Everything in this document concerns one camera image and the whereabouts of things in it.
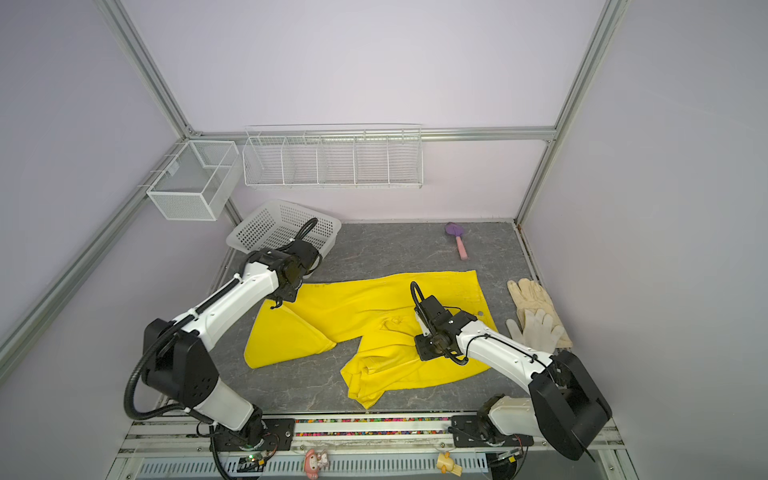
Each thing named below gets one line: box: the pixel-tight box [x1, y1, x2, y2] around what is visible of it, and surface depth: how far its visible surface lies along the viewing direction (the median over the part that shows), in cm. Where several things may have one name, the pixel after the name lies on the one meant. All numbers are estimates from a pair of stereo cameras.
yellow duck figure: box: [436, 451, 463, 477], surface depth 69 cm
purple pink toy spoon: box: [445, 222, 468, 261], surface depth 118 cm
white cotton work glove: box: [506, 309, 564, 355], surface depth 93 cm
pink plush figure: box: [304, 449, 329, 480], surface depth 69 cm
